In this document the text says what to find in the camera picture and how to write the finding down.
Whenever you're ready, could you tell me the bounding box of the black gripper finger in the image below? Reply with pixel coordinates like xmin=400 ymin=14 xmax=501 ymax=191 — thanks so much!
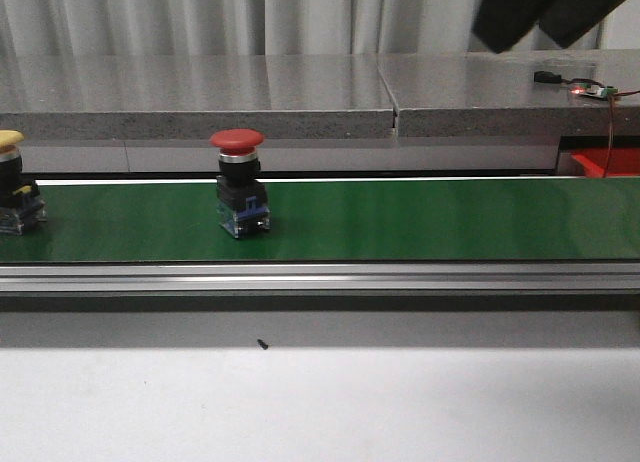
xmin=472 ymin=0 xmax=573 ymax=54
xmin=538 ymin=0 xmax=626 ymax=48

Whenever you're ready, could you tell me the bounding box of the red push button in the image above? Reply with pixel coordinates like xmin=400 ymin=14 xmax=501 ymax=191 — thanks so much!
xmin=210 ymin=128 xmax=271 ymax=239

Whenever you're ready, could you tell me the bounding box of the black plug connector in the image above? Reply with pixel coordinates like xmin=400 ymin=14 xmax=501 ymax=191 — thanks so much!
xmin=533 ymin=71 xmax=563 ymax=85

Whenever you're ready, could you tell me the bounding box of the small green circuit board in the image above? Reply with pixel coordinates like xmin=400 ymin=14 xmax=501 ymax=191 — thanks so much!
xmin=570 ymin=82 xmax=618 ymax=100

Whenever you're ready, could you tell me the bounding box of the red plastic tray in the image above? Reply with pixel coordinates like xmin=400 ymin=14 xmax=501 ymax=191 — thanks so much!
xmin=570 ymin=148 xmax=639 ymax=178

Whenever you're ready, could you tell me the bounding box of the grey granite counter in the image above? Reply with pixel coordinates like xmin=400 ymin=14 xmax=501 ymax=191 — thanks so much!
xmin=1 ymin=50 xmax=639 ymax=140

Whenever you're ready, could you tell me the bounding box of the green conveyor belt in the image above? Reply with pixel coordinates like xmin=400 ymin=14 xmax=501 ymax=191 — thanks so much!
xmin=1 ymin=178 xmax=639 ymax=263

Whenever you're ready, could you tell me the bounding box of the grey curtain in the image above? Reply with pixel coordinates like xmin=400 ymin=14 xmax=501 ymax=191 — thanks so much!
xmin=0 ymin=0 xmax=640 ymax=58

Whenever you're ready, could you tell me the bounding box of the red black power cable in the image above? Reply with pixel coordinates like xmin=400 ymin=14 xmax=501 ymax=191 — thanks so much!
xmin=557 ymin=75 xmax=640 ymax=179

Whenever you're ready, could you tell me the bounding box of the aluminium conveyor frame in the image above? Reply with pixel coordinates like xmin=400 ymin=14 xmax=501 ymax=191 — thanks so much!
xmin=0 ymin=175 xmax=640 ymax=298

